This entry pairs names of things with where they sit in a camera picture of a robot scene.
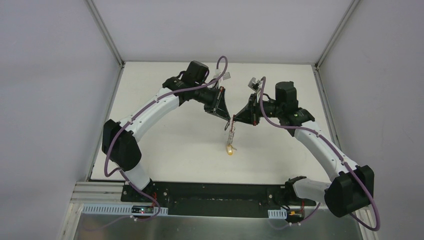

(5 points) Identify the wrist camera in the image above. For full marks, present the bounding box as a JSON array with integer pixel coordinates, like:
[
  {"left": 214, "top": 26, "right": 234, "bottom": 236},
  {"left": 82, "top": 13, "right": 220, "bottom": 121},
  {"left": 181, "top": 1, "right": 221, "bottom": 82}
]
[
  {"left": 248, "top": 77, "right": 262, "bottom": 93},
  {"left": 213, "top": 72, "right": 231, "bottom": 83}
]

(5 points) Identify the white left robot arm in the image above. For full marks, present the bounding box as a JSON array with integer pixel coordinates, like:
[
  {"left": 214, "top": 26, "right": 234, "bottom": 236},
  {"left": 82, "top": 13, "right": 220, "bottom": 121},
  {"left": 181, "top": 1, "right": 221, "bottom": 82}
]
[{"left": 101, "top": 60, "right": 231, "bottom": 203}]

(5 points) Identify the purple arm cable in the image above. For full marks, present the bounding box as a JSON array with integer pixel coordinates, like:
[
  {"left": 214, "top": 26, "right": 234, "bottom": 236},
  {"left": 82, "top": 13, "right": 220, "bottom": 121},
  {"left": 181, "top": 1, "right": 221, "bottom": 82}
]
[
  {"left": 258, "top": 76, "right": 382, "bottom": 232},
  {"left": 82, "top": 55, "right": 229, "bottom": 229}
]

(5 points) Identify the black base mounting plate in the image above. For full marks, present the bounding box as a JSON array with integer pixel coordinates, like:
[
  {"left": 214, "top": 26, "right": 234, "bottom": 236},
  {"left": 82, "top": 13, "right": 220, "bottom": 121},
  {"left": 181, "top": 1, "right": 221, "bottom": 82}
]
[{"left": 120, "top": 181, "right": 316, "bottom": 218}]

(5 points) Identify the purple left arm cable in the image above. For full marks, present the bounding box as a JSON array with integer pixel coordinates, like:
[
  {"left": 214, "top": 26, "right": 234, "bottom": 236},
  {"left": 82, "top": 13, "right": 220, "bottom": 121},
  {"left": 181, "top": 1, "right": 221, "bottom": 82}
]
[{"left": 82, "top": 55, "right": 229, "bottom": 229}]

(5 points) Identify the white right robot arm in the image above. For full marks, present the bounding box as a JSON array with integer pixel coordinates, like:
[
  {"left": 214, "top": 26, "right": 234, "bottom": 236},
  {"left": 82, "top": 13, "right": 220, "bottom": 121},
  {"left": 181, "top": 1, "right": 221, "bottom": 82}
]
[{"left": 233, "top": 78, "right": 380, "bottom": 219}]

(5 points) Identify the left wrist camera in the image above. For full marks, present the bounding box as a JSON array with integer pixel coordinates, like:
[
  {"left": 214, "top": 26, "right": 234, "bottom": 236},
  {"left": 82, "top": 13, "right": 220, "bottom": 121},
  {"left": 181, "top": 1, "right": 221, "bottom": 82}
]
[{"left": 213, "top": 72, "right": 231, "bottom": 83}]

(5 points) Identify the yellow key tag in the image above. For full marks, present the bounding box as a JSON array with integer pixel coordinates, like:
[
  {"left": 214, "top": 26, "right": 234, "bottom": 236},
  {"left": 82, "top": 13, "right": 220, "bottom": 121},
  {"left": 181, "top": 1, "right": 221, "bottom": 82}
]
[{"left": 226, "top": 144, "right": 234, "bottom": 156}]

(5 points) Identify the black key tag with key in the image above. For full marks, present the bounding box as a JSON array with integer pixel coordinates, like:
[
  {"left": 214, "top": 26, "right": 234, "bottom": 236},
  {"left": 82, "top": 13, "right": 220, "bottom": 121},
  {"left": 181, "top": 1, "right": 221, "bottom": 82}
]
[{"left": 224, "top": 121, "right": 231, "bottom": 131}]

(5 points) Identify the red-handled metal key holder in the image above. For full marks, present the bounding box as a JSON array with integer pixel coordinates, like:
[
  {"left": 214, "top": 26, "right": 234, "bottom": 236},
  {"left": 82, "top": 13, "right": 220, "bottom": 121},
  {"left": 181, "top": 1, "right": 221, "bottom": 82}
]
[{"left": 227, "top": 115, "right": 235, "bottom": 146}]

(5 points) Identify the aluminium frame rail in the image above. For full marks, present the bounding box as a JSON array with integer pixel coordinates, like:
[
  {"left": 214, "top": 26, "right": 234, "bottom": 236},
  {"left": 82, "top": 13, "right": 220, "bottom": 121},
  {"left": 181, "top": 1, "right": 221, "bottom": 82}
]
[{"left": 70, "top": 181, "right": 124, "bottom": 203}]

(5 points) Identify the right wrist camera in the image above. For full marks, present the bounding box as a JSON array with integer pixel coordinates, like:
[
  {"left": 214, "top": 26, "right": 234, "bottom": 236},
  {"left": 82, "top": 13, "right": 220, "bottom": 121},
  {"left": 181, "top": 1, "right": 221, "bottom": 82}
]
[{"left": 248, "top": 77, "right": 262, "bottom": 93}]

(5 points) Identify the white cable duct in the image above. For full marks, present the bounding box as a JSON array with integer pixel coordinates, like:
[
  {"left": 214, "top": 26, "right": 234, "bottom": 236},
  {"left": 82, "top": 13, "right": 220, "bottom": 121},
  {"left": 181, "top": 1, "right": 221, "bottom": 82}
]
[{"left": 81, "top": 203, "right": 169, "bottom": 217}]

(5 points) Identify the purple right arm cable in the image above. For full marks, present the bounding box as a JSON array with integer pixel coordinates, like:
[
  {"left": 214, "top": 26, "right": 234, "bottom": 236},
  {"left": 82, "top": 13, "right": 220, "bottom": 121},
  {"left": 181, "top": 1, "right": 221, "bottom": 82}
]
[{"left": 258, "top": 76, "right": 382, "bottom": 232}]

